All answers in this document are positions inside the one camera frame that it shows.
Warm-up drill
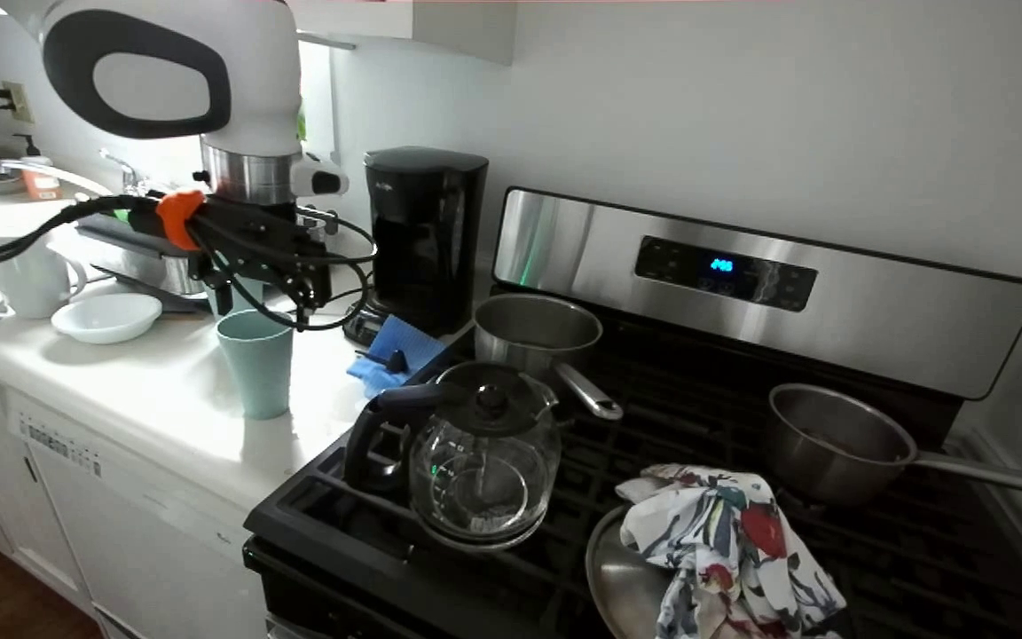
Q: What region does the orange cable strap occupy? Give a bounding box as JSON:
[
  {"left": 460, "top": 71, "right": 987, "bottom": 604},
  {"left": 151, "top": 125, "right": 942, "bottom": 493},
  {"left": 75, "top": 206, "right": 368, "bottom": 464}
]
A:
[{"left": 151, "top": 190, "right": 211, "bottom": 256}]

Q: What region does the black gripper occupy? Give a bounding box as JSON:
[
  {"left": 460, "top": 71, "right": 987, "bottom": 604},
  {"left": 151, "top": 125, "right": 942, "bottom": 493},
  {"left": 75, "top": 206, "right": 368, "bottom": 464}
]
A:
[{"left": 195, "top": 196, "right": 337, "bottom": 326}]

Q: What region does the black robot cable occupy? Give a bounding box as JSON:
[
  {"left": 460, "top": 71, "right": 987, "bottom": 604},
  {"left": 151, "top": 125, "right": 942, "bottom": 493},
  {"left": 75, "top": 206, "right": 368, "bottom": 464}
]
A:
[{"left": 0, "top": 191, "right": 380, "bottom": 334}]

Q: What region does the frying pan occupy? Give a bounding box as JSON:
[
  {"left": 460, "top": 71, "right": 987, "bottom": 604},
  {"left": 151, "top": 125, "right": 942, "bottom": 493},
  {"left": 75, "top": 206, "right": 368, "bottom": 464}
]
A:
[{"left": 581, "top": 506, "right": 684, "bottom": 639}]

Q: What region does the blue cloth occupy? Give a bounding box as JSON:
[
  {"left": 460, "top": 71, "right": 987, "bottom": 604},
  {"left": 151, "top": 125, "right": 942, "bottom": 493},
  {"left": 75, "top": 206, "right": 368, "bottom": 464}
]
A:
[{"left": 344, "top": 313, "right": 453, "bottom": 397}]

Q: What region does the white wall cabinet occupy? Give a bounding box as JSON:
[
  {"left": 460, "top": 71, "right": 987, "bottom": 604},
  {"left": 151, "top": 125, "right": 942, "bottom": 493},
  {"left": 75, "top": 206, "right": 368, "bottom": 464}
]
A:
[{"left": 285, "top": 0, "right": 520, "bottom": 68}]

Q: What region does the black coffee maker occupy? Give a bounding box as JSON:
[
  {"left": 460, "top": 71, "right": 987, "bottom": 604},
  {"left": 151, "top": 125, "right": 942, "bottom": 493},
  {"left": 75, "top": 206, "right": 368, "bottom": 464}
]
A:
[{"left": 361, "top": 145, "right": 493, "bottom": 340}]

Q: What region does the small black round device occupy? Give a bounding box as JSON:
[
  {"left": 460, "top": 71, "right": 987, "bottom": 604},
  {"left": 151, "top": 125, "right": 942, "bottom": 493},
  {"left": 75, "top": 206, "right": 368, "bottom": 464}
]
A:
[{"left": 341, "top": 300, "right": 392, "bottom": 354}]

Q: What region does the chrome faucet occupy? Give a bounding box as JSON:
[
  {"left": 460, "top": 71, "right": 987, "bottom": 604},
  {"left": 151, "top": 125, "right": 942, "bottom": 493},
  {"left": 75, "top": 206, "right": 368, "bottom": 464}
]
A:
[{"left": 99, "top": 151, "right": 148, "bottom": 213}]

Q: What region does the glass coffee carafe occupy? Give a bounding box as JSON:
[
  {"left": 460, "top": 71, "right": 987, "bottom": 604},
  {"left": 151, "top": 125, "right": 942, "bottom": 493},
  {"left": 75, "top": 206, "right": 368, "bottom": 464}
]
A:
[{"left": 341, "top": 360, "right": 563, "bottom": 559}]

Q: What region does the steel saucepan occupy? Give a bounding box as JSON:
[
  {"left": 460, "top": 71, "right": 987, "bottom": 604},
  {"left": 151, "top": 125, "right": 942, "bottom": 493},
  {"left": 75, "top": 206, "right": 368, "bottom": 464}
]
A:
[
  {"left": 470, "top": 290, "right": 629, "bottom": 425},
  {"left": 763, "top": 379, "right": 1022, "bottom": 513}
]

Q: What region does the white dishwasher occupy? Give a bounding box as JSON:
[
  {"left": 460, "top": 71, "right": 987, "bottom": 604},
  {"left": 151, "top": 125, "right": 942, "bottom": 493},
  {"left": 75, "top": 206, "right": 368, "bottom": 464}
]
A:
[{"left": 0, "top": 387, "right": 276, "bottom": 639}]

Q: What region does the white bowl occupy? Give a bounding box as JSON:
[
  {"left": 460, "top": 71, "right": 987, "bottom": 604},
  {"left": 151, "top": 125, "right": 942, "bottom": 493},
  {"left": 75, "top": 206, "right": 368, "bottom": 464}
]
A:
[{"left": 51, "top": 289, "right": 166, "bottom": 350}]

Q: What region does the floral kitchen towel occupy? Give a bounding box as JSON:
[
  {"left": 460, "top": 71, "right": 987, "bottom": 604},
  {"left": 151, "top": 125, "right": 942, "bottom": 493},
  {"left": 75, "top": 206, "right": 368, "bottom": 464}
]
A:
[{"left": 612, "top": 462, "right": 854, "bottom": 639}]

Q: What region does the white mug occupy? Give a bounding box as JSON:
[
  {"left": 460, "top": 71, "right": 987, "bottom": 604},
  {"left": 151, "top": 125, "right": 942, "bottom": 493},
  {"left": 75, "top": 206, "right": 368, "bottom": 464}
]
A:
[{"left": 0, "top": 226, "right": 91, "bottom": 325}]

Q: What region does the white wall outlet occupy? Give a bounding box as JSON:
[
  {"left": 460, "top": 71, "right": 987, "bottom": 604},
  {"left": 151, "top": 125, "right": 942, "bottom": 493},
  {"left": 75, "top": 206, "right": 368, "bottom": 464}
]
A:
[{"left": 0, "top": 79, "right": 38, "bottom": 129}]

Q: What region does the stainless steel stove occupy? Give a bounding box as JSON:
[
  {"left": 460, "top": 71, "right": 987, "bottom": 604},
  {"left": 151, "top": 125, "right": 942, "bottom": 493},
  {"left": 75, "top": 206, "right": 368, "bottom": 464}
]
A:
[{"left": 241, "top": 185, "right": 1022, "bottom": 639}]

